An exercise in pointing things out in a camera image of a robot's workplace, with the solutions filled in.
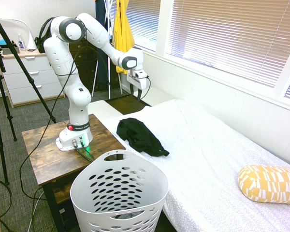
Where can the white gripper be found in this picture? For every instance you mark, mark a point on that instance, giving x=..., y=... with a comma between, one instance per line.
x=141, y=81

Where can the black clothing garment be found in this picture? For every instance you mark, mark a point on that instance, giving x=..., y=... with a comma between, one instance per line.
x=140, y=137

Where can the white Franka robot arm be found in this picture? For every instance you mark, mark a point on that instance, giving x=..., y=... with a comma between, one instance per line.
x=60, y=55

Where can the white perforated laundry basket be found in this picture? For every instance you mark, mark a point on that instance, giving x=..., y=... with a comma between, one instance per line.
x=149, y=178

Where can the black bag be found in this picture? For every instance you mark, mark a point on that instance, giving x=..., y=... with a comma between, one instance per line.
x=41, y=43

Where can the dark wooden dresser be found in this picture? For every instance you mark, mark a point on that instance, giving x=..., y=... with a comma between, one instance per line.
x=87, y=70

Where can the yellow hanging jacket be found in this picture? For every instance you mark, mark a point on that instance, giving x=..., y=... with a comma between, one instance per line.
x=123, y=31

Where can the dark blue hanging garment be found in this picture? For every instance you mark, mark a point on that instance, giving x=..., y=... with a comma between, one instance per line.
x=100, y=14

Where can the white patterned bedspread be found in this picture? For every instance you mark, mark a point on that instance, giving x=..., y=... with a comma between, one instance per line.
x=207, y=157

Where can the large white window blinds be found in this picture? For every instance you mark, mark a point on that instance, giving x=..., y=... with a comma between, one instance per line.
x=232, y=41

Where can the rustic wooden side table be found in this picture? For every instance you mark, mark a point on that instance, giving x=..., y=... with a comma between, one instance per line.
x=46, y=154

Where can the white drawer dresser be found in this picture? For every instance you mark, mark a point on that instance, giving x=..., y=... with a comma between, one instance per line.
x=26, y=77

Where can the white desk lamp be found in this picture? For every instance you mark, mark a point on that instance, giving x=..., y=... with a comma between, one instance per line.
x=31, y=42

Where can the clear plastic bottle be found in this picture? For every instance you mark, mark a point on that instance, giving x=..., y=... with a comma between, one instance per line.
x=21, y=43

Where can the grey box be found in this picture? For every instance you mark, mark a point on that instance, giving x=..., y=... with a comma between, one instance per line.
x=9, y=51

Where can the yellow white patterned pillow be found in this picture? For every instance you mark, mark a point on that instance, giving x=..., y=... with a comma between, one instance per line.
x=268, y=184

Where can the black camera tripod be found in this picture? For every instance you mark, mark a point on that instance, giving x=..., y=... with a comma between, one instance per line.
x=0, y=79

